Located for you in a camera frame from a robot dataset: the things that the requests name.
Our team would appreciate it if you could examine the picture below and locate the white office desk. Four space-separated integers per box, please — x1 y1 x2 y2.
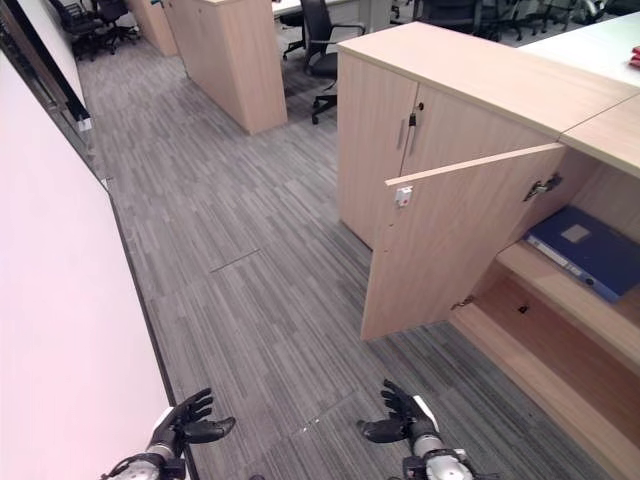
516 12 640 84

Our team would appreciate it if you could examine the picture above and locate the tall wooden partition cabinet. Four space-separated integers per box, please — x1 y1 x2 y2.
163 0 289 136

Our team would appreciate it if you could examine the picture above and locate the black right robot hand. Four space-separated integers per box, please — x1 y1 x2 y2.
356 379 441 447

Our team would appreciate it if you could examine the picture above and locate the open wooden office cabinet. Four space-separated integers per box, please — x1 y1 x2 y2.
360 93 640 480

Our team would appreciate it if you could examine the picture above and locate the black mesh office chair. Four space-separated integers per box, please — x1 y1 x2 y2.
282 0 367 126

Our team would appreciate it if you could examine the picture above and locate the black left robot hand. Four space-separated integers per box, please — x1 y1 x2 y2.
149 387 237 459

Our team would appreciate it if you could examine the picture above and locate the blue lever arch folder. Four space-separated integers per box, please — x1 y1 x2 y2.
522 205 640 304

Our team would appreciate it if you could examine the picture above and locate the wooden cabinet shelf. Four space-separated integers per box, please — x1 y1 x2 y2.
494 238 640 376

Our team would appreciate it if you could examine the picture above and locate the metal cabinet door hinge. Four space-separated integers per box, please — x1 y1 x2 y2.
523 172 563 203

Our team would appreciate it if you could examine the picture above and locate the open wooden cabinet door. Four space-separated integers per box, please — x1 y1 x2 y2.
360 143 567 343

